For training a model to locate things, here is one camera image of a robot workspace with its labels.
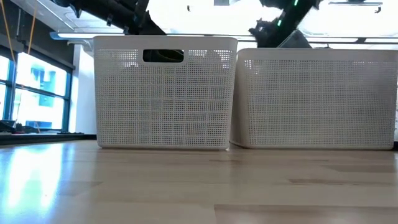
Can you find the ceiling light fixture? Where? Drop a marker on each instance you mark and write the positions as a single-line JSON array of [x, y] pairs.
[[354, 3]]

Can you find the blue framed window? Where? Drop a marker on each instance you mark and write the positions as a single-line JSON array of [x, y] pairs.
[[40, 93]]

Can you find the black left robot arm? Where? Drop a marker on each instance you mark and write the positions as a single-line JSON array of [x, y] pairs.
[[99, 11]]

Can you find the white mesh basket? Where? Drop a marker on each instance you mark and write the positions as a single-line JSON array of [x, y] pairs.
[[314, 102]]

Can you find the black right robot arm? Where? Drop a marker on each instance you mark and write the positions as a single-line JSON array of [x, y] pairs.
[[295, 15]]

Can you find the left white laundry basket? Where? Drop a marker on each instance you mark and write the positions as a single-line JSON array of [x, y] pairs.
[[164, 102]]

